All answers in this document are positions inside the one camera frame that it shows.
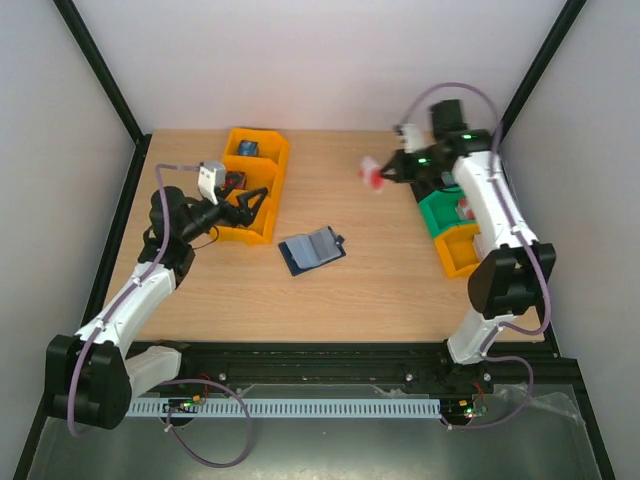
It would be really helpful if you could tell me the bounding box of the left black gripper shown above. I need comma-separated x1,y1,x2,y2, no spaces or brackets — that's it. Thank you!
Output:
180,173,268,244

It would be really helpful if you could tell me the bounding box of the white red credit card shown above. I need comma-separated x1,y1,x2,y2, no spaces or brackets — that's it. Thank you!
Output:
358,156,385,193

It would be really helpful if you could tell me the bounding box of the blue leather card holder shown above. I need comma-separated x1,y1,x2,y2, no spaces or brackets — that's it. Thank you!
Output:
278,226,346,277

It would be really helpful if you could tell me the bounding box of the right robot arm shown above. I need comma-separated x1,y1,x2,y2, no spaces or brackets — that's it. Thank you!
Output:
381,100,556,392

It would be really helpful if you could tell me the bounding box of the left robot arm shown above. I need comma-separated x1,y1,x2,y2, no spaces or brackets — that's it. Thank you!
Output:
45,186,269,436

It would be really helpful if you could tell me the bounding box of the red VIP card stack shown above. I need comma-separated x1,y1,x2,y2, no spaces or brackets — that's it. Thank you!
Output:
224,171,247,189

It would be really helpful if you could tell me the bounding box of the blue card stack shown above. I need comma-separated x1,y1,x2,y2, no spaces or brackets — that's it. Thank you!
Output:
236,140,259,157

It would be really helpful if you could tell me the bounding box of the teal card stack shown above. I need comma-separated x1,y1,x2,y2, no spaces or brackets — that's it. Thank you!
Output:
441,172,456,186

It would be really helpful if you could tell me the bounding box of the white red card stack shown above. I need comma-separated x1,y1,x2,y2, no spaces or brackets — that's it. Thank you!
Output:
455,197,475,221

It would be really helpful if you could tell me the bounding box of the black bin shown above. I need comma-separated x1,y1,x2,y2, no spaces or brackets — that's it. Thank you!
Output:
410,171,461,202

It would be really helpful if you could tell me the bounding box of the yellow three-compartment bin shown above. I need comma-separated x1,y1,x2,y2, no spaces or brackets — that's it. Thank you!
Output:
209,127,291,247

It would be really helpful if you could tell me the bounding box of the green bin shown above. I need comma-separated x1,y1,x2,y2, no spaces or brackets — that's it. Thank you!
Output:
417,188,475,238

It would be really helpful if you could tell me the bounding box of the yellow bin right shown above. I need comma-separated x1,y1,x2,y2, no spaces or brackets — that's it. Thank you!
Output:
434,223,480,279

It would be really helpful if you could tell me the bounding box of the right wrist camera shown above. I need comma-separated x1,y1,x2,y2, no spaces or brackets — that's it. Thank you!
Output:
393,123,428,153

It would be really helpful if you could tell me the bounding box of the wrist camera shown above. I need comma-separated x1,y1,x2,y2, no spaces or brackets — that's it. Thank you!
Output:
393,123,428,153
197,161,226,205

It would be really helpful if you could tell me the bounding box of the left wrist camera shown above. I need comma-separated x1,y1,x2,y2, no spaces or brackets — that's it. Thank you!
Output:
197,161,226,205

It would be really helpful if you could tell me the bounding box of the black frame post left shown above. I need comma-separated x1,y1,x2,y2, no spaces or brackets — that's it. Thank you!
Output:
52,0,151,146

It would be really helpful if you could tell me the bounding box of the black frame post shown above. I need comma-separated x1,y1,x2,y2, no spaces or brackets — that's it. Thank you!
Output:
52,0,151,146
499,0,587,143

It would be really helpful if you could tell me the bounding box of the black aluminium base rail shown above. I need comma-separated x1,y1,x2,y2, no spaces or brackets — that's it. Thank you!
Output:
162,341,583,399

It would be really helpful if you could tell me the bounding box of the black frame post right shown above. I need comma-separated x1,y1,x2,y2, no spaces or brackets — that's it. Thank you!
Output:
499,0,587,143

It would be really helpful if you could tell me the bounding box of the light blue cable duct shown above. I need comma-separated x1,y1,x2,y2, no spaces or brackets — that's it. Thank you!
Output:
127,398,441,419

